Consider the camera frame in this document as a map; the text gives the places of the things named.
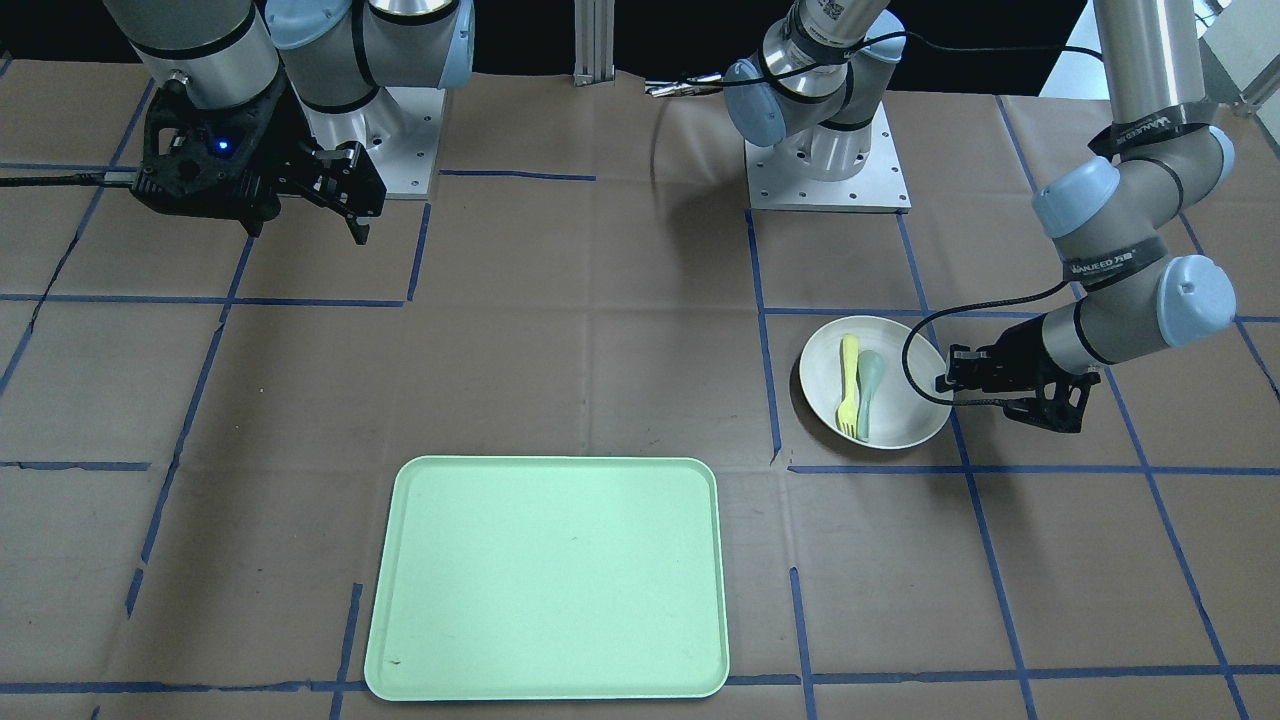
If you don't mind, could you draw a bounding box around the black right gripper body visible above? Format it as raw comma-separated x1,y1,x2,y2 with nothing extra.
131,72,387,223

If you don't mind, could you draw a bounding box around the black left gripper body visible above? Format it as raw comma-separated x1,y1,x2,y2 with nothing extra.
946,318,1100,434

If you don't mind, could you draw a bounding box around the white round plate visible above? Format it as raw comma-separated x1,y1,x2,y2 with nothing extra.
799,315,954,450

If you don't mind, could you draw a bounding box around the yellow plastic fork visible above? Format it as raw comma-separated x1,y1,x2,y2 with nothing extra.
836,334,861,438

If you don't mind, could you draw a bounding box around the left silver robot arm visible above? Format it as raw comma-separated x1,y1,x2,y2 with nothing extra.
709,1,1236,433

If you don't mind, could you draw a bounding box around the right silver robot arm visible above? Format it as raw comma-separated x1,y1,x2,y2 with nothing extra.
102,1,476,245

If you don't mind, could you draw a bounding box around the grey-green plastic spoon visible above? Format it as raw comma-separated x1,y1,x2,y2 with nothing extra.
855,350,886,441

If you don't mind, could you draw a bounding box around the light green tray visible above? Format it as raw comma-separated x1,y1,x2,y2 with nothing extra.
364,455,731,702

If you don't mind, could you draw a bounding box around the black braided cable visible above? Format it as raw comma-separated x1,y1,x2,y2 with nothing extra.
680,29,1106,407

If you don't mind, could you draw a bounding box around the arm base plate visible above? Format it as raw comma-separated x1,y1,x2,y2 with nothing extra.
745,105,913,213
316,87,448,201

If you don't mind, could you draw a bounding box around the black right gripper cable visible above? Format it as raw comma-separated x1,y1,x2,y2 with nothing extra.
0,172,141,190

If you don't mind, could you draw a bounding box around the aluminium frame post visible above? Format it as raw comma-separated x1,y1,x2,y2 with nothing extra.
572,0,616,87

